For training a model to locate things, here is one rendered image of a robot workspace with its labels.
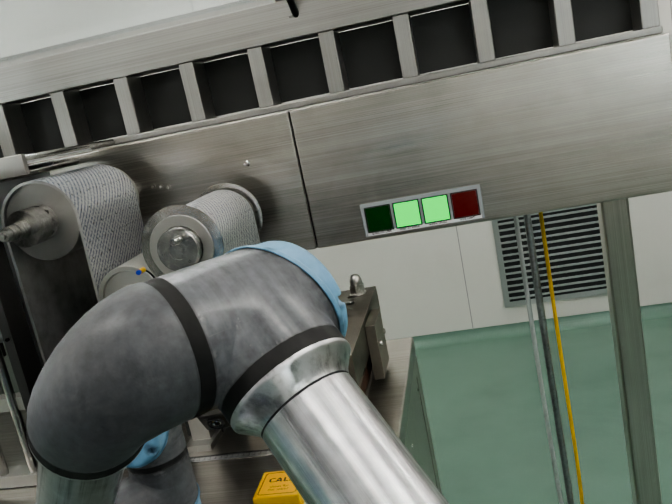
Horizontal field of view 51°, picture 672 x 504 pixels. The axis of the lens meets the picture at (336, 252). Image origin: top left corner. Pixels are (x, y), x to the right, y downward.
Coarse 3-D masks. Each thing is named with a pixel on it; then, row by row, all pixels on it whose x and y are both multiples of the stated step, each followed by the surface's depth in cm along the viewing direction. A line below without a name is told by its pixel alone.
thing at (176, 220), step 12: (180, 216) 118; (156, 228) 119; (168, 228) 119; (192, 228) 118; (204, 228) 118; (156, 240) 120; (204, 240) 118; (156, 252) 120; (204, 252) 119; (156, 264) 121
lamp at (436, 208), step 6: (426, 198) 144; (432, 198) 143; (438, 198) 143; (444, 198) 143; (426, 204) 144; (432, 204) 144; (438, 204) 144; (444, 204) 143; (426, 210) 144; (432, 210) 144; (438, 210) 144; (444, 210) 144; (426, 216) 145; (432, 216) 144; (438, 216) 144; (444, 216) 144; (426, 222) 145
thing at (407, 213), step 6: (396, 204) 145; (402, 204) 145; (408, 204) 144; (414, 204) 144; (396, 210) 145; (402, 210) 145; (408, 210) 145; (414, 210) 145; (396, 216) 146; (402, 216) 145; (408, 216) 145; (414, 216) 145; (402, 222) 146; (408, 222) 145; (414, 222) 145; (420, 222) 145
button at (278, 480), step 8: (272, 472) 105; (280, 472) 104; (264, 480) 103; (272, 480) 102; (280, 480) 102; (288, 480) 102; (264, 488) 101; (272, 488) 100; (280, 488) 100; (288, 488) 99; (256, 496) 99; (264, 496) 99; (272, 496) 98; (280, 496) 98; (288, 496) 98; (296, 496) 98
